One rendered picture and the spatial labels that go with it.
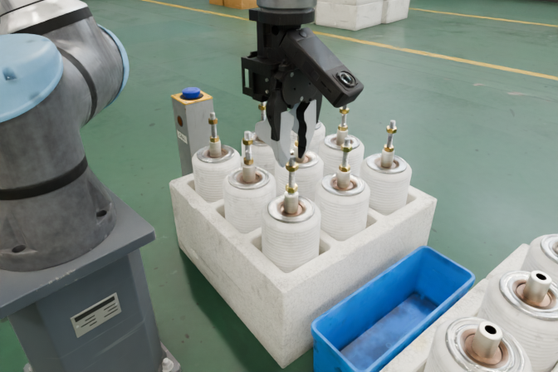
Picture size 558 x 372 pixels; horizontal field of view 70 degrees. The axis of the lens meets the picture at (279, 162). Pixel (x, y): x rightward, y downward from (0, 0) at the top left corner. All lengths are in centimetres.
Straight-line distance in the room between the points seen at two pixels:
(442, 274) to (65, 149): 66
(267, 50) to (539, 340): 47
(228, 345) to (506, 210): 80
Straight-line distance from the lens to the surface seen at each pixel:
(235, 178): 72
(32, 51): 49
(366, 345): 79
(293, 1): 50
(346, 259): 68
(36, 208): 51
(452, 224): 111
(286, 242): 62
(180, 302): 86
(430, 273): 84
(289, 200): 62
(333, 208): 68
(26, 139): 48
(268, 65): 52
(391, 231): 75
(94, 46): 59
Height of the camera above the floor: 63
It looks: 29 degrees down
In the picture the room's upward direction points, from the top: straight up
